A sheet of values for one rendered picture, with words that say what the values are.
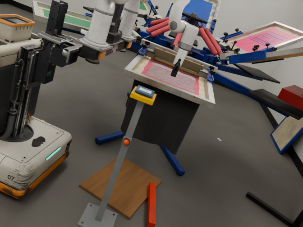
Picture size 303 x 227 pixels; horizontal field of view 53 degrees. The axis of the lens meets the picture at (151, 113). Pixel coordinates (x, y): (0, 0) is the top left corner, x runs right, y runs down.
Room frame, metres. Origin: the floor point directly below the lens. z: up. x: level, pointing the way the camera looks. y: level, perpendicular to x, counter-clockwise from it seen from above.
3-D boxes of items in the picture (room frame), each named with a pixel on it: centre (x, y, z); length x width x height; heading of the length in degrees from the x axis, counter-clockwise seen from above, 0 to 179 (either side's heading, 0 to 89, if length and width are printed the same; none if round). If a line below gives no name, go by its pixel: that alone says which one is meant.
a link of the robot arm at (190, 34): (1.78, -0.01, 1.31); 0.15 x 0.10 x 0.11; 66
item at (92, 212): (1.57, 0.08, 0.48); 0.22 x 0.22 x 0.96; 0
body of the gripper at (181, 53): (1.76, -0.04, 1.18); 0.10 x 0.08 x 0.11; 0
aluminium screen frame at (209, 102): (2.13, -0.04, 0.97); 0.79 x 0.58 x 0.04; 0
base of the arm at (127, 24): (1.93, 0.36, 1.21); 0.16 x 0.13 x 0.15; 84
